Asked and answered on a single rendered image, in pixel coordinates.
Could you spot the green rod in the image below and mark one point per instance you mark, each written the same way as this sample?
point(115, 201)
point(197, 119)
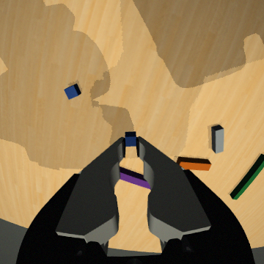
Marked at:
point(248, 178)

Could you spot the orange rod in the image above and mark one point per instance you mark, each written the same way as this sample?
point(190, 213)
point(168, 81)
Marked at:
point(194, 163)

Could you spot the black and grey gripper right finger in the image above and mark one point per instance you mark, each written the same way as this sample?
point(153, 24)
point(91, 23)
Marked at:
point(181, 206)

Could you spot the purple rod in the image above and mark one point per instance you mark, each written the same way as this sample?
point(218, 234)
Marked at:
point(133, 177)

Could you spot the grey rod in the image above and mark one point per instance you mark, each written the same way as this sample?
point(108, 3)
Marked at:
point(217, 134)

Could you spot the small blue cube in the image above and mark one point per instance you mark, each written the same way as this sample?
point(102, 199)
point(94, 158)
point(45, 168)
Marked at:
point(72, 91)
point(130, 139)

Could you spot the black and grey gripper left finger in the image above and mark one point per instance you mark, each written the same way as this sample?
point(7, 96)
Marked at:
point(84, 209)

